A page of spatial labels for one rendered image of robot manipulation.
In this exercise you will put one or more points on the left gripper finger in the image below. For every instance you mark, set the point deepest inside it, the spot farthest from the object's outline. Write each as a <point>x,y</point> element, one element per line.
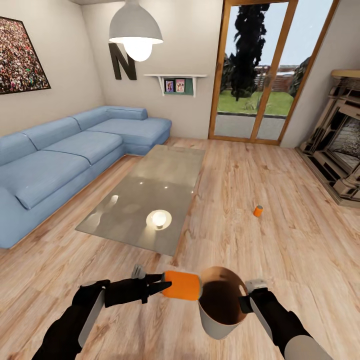
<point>156,287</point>
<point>152,278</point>

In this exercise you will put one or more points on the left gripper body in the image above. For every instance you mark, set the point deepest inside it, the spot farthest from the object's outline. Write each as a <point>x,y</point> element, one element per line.
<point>133,290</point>

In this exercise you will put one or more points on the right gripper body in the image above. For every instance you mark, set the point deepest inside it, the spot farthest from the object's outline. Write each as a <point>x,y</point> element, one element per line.
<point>245,305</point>

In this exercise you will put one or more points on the can of soda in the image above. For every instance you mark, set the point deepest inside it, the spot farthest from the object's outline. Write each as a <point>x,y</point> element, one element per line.
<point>185,286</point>
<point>258,210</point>

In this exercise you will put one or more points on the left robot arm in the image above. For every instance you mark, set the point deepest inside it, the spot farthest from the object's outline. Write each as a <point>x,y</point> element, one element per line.
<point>67,336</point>

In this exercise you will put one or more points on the trash can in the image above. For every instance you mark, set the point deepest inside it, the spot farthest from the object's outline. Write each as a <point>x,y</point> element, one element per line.
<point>219,306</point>

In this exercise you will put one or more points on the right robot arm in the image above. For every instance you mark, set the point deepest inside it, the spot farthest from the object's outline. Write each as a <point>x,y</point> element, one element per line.
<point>284,328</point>

